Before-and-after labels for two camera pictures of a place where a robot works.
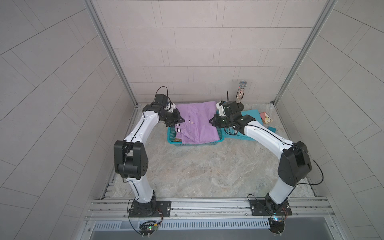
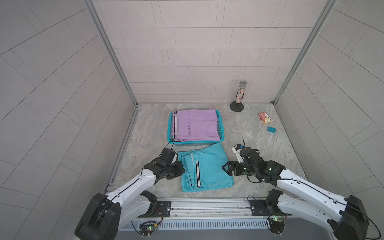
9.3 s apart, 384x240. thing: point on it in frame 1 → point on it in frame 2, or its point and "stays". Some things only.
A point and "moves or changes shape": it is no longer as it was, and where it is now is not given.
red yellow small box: (265, 117) stays
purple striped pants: (196, 128) moves or changes shape
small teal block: (272, 129) stays
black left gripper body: (169, 118) → (166, 168)
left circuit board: (148, 228) stays
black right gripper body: (224, 121) → (251, 170)
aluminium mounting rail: (109, 210) stays
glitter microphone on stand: (242, 85) stays
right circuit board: (277, 225) stays
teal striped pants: (234, 134) → (203, 168)
